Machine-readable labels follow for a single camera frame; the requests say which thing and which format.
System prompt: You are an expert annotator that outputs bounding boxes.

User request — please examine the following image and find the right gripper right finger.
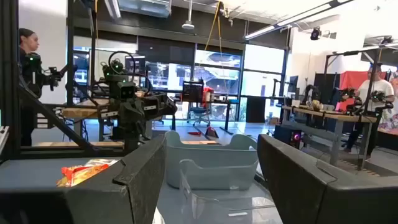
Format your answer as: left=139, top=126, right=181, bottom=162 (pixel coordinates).
left=257, top=133, right=398, bottom=224

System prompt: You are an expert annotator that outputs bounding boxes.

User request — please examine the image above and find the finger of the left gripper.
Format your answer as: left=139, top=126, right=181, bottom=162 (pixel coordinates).
left=138, top=92, right=178, bottom=122
left=99, top=101, right=137, bottom=125

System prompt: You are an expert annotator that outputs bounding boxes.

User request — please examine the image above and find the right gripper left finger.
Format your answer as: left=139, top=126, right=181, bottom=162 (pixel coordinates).
left=0, top=135, right=167, bottom=224

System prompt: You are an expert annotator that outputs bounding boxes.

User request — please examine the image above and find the orange chicken ramen packet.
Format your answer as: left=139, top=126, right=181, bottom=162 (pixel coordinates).
left=55, top=158, right=119, bottom=188

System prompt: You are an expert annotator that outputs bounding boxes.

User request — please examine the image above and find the wooden workbench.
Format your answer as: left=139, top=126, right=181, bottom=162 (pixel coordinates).
left=61, top=98, right=110, bottom=119
left=281, top=105, right=379, bottom=170

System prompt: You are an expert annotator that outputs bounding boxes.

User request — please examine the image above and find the black computer monitor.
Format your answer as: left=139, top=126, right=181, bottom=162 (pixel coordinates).
left=182, top=80, right=205, bottom=103

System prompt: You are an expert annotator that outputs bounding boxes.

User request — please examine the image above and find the blue office chair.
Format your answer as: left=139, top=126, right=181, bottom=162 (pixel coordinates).
left=187, top=106, right=212, bottom=127

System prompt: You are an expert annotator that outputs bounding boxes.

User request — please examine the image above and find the red box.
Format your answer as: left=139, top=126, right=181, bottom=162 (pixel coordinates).
left=203, top=87, right=215, bottom=103

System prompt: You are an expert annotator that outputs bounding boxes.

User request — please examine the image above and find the red dustpan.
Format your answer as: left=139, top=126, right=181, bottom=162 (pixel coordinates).
left=205, top=125, right=220, bottom=139

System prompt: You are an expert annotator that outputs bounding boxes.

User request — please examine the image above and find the teal plastic bin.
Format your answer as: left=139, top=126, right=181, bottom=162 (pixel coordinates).
left=164, top=130, right=259, bottom=190

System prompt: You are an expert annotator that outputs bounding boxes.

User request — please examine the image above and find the black computer tower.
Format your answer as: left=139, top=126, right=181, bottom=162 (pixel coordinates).
left=273, top=124, right=302, bottom=149

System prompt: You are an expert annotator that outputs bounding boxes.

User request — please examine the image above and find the black desk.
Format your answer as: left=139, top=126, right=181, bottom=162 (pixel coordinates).
left=169, top=98, right=240, bottom=135

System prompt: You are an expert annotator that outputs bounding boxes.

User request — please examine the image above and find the white pendant lamp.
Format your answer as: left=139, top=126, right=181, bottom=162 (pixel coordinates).
left=182, top=0, right=195, bottom=30

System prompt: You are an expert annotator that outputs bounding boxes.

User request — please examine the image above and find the clear plastic bin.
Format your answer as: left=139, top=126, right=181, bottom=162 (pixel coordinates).
left=178, top=158, right=277, bottom=224

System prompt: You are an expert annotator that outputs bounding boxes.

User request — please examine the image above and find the person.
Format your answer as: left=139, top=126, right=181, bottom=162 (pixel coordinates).
left=343, top=63, right=396, bottom=159
left=17, top=27, right=43, bottom=147

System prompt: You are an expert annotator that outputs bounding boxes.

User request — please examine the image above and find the red cloth backdrop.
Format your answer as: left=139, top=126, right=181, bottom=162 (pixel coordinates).
left=338, top=70, right=388, bottom=112

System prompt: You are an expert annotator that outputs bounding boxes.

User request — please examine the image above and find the long ceiling light bar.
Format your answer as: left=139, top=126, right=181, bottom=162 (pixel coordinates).
left=244, top=0, right=355, bottom=40

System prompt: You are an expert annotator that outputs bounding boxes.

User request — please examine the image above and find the black ceiling spotlight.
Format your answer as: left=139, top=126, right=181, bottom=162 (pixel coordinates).
left=310, top=26, right=322, bottom=41

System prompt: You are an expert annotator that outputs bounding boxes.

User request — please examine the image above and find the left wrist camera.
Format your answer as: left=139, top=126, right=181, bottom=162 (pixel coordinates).
left=118, top=82, right=136, bottom=100

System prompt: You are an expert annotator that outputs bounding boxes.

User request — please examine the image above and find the yellow hanging strap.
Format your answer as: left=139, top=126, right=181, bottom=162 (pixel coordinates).
left=203, top=1, right=225, bottom=94

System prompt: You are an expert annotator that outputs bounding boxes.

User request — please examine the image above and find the black station frame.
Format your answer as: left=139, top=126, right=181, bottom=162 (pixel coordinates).
left=323, top=35, right=398, bottom=170

